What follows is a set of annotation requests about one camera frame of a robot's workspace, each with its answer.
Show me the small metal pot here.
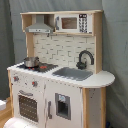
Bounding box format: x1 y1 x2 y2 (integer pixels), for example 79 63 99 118
24 57 39 67

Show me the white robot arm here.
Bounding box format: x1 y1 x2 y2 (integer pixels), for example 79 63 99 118
3 117 24 128

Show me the wooden toy kitchen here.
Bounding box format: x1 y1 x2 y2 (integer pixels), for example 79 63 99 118
8 10 115 128

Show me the grey toy sink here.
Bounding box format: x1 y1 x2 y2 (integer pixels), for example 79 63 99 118
53 67 92 81

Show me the black toy faucet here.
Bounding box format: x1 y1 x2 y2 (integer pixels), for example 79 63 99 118
76 50 94 70

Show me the black stovetop with red burners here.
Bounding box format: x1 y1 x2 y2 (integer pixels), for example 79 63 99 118
20 63 56 73

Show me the right red stove knob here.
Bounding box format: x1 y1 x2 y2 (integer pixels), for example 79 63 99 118
32 81 38 87

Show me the red stove knob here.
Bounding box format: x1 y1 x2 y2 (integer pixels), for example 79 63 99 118
32 81 38 87
12 75 20 83

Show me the grey ice dispenser panel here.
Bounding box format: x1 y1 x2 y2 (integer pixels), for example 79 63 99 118
55 93 71 120

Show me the toy microwave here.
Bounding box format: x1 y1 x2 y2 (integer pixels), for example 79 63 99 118
55 14 92 33

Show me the grey range hood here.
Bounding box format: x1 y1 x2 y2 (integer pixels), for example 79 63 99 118
25 15 53 34

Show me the left red stove knob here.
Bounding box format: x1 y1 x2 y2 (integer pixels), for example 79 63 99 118
12 75 20 83

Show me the grey backdrop curtain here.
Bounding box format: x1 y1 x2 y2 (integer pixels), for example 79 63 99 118
0 0 128 128

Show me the grey cabinet door handle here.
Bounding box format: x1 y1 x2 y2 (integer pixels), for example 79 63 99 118
48 101 52 119

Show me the oven door with handle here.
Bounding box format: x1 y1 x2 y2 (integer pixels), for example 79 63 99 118
18 90 40 123

